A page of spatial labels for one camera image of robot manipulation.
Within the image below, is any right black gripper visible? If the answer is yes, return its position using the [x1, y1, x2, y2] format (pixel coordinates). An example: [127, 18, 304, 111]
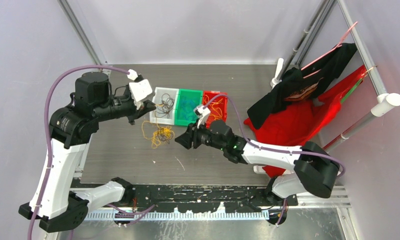
[174, 118, 226, 152]

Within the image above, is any brown wire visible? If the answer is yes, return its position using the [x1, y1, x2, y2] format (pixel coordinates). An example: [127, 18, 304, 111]
[154, 93, 176, 119]
[153, 127, 173, 146]

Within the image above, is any yellow wire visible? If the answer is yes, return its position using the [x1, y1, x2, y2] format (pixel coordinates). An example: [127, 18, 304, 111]
[203, 95, 225, 121]
[140, 103, 176, 150]

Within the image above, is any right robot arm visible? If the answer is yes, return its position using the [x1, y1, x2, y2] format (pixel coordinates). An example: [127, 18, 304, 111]
[174, 120, 342, 206]

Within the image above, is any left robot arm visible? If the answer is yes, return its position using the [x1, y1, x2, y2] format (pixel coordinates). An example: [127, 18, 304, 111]
[18, 70, 156, 233]

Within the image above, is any white plastic bin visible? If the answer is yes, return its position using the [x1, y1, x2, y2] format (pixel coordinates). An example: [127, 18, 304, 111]
[149, 87, 179, 125]

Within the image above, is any green plastic bin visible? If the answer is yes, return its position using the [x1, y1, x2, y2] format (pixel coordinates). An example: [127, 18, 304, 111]
[174, 88, 203, 127]

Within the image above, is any red plastic bin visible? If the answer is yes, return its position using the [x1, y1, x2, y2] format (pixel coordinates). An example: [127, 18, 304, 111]
[202, 91, 228, 127]

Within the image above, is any white rack base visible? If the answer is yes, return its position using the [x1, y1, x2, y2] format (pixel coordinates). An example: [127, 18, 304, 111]
[253, 165, 273, 175]

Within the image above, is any red shirt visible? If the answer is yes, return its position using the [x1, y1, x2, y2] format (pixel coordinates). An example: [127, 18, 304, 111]
[243, 64, 368, 178]

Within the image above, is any black shirt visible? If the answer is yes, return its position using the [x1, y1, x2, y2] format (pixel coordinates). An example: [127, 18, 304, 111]
[247, 43, 357, 130]

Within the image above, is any green hanger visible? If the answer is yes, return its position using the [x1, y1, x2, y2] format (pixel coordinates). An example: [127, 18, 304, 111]
[340, 65, 377, 104]

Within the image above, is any pink hanger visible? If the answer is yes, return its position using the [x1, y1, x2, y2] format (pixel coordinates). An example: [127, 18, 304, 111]
[300, 21, 358, 79]

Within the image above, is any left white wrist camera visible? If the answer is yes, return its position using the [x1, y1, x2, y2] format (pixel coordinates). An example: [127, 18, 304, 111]
[128, 79, 153, 110]

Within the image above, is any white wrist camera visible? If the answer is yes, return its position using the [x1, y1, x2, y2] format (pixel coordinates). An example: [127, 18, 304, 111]
[128, 79, 153, 110]
[193, 105, 211, 129]

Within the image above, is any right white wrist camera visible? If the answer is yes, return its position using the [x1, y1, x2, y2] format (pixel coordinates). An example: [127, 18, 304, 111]
[193, 105, 211, 129]

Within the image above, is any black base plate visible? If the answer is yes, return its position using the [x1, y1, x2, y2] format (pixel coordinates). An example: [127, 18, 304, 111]
[112, 184, 283, 214]

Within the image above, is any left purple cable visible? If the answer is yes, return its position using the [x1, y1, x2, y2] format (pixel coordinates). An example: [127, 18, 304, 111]
[27, 64, 157, 240]

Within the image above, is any purple cable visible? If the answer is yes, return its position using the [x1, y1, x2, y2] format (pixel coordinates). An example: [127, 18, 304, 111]
[203, 93, 347, 226]
[27, 64, 157, 240]

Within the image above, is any white rack post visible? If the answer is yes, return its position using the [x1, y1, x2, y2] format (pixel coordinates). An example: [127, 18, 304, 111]
[270, 58, 284, 89]

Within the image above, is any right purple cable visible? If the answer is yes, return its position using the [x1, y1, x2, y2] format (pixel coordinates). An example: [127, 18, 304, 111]
[203, 93, 347, 226]

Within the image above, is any metal clothes rail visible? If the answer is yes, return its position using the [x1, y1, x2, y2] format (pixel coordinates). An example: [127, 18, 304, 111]
[324, 0, 400, 152]

